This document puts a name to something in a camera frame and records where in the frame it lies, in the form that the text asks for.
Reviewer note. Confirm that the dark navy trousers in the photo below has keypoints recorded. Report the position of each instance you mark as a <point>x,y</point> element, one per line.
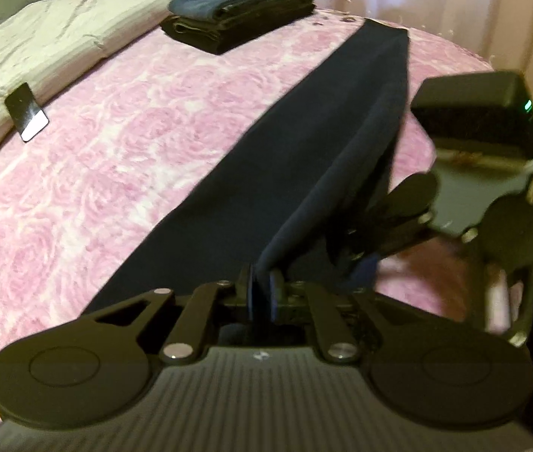
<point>288,195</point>

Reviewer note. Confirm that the stack of folded clothes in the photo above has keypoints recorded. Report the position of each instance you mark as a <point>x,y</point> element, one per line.
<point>218,26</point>

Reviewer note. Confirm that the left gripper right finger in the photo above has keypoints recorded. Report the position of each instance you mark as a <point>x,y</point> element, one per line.
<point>313,305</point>

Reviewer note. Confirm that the pink rose blanket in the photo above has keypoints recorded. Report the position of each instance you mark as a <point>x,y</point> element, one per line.
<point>124,147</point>

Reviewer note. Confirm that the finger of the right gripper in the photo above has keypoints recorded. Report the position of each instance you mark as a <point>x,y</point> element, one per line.
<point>359,268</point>

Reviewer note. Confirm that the grey striped duvet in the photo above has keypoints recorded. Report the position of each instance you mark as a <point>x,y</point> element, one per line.
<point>51,43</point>

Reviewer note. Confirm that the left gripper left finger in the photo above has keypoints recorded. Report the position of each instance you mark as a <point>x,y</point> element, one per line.
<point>210,307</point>

